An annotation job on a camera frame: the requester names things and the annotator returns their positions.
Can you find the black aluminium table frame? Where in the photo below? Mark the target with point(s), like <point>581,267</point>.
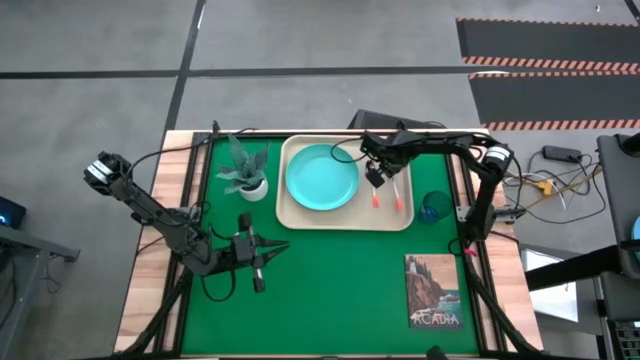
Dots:
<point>200,142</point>

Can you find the black power adapter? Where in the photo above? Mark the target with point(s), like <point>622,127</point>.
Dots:
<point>562,152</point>

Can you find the yellow plug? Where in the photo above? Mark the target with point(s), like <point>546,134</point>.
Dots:
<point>545,188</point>

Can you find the green snake plant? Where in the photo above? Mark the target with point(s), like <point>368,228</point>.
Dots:
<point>245,167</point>

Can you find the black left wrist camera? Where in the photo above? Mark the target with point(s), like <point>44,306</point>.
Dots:
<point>243,250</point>

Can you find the Acadia postcard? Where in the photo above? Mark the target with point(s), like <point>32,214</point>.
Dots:
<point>432,290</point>

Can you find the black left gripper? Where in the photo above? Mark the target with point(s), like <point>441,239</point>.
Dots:
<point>245,222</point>

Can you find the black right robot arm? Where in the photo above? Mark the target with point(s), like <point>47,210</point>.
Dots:
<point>482,205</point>

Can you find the black orange-striped floor mat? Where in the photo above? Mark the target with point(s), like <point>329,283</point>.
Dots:
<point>550,42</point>
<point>555,100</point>

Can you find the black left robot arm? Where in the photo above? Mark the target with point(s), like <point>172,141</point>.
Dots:
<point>150,210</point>

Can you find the turquoise plate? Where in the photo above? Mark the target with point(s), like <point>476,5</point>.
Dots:
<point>320,177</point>

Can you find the black neighbouring table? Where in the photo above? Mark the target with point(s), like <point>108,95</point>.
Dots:
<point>620,200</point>

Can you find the beige tray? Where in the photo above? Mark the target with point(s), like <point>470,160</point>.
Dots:
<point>350,220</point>

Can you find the white sheet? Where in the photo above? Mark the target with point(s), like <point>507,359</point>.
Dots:
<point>550,295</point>

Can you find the black device with blue light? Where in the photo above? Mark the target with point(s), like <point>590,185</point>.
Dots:
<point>10,212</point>

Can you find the turquoise round object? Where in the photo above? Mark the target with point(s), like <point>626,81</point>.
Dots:
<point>637,235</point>

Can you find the grey desk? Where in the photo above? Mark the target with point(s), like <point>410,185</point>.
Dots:
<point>25,245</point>

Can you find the black table-level camera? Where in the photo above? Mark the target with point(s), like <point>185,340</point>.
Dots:
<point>436,353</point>

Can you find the green table mat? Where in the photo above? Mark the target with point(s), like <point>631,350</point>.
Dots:
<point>325,290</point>

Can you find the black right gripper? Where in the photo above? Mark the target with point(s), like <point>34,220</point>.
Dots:
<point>390,147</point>

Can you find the black beam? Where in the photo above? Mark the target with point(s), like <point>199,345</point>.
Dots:
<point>575,267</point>

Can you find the blue faceted cup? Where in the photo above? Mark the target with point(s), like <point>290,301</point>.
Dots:
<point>435,207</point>

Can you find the black monitor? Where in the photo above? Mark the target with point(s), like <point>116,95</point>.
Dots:
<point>380,120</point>

